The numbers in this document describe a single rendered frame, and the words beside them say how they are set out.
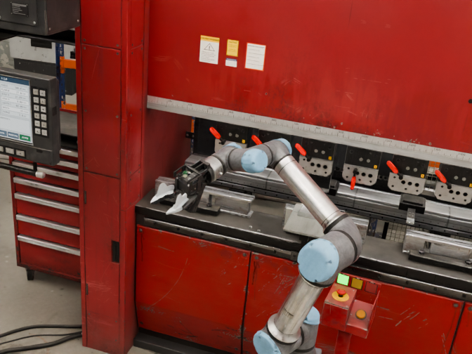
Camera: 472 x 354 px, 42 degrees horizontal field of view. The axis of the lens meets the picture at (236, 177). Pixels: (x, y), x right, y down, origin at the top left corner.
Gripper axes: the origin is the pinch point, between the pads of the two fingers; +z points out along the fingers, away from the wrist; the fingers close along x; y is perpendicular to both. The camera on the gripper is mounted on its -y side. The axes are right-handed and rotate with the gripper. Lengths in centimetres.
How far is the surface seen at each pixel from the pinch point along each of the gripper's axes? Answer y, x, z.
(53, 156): -29, -72, -11
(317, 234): -57, 16, -77
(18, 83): -3, -90, -12
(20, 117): -16, -87, -9
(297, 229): -58, 8, -74
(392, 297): -86, 51, -95
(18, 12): 22, -95, -20
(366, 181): -43, 20, -107
